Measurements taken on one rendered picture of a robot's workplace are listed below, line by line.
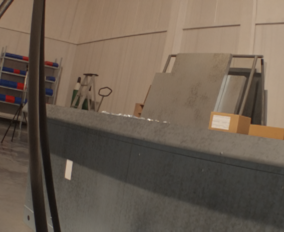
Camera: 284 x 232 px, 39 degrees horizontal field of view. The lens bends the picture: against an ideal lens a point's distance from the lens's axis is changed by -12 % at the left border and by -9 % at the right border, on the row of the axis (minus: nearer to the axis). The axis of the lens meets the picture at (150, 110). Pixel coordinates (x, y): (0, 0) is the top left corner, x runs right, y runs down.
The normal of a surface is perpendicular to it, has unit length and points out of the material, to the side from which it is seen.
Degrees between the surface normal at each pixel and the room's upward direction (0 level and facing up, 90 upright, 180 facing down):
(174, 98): 78
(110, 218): 90
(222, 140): 68
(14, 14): 90
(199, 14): 90
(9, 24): 90
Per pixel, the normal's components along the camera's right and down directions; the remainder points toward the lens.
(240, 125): 0.68, 0.09
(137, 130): -0.64, -0.52
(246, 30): -0.80, -0.16
